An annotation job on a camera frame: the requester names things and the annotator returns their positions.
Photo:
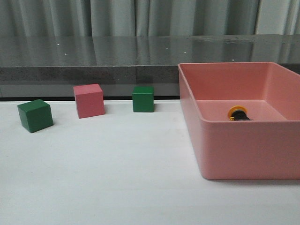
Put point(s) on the pink cube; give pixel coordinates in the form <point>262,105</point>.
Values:
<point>89,100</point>

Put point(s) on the dark stone counter ledge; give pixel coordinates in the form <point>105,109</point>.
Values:
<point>49,67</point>

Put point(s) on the green cube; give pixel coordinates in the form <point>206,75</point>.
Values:
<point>35,115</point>
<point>143,99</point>

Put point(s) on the grey curtain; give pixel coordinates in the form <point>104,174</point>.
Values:
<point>128,18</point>

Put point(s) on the left green cube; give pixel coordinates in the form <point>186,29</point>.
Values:
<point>35,115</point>

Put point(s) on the pink plastic bin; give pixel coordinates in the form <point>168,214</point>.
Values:
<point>265,147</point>

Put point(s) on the right green cube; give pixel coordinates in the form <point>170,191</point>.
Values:
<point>143,99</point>

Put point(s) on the yellow push button switch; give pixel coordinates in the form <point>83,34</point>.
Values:
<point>238,113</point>

